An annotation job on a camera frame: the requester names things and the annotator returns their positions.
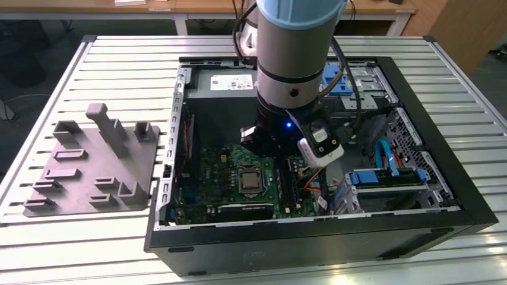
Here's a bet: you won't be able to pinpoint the blue disk carrier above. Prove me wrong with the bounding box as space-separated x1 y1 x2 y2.
347 168 429 187

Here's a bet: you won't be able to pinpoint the black graphics card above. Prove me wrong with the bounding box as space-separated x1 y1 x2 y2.
215 203 275 222

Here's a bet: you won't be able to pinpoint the grey parts rack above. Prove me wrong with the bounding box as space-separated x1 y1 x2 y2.
23 102 162 219

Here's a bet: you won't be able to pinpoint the thin pale floor cable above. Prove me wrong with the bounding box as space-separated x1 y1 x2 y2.
0 93 53 121

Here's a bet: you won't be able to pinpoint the metal drive cage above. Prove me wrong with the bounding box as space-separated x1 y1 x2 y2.
317 64 399 129

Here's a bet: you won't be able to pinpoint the red orange power wires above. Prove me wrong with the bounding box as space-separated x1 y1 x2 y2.
303 167 333 195

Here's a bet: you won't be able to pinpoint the blue drive latch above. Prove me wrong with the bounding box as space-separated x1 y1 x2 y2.
323 64 354 96

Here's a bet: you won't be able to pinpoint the grey power supply unit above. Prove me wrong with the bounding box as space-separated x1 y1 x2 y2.
186 70 261 146

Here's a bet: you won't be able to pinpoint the metal socket cover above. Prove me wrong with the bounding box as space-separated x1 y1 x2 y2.
235 164 269 199

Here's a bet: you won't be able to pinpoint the black PC case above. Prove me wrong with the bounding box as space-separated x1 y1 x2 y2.
143 55 500 276

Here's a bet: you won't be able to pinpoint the wooden desk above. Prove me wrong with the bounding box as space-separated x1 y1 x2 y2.
0 0 421 37

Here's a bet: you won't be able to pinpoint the silver CPU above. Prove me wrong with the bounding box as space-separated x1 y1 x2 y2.
241 174 263 191

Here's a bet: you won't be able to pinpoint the green motherboard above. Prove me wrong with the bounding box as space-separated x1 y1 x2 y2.
177 142 318 224

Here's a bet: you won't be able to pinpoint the metal disk bay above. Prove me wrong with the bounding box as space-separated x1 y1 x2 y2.
331 169 455 215

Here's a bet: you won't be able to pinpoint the blue data wire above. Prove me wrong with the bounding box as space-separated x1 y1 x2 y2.
374 139 401 176

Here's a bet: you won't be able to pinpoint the wooden cabinet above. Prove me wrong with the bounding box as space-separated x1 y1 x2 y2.
403 0 507 75

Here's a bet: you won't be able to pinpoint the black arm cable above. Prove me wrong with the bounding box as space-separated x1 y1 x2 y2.
331 38 366 146

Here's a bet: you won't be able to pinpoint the black office chair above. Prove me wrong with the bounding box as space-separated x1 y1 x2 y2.
0 19 53 90

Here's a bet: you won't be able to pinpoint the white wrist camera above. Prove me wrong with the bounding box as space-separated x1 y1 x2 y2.
297 118 346 169

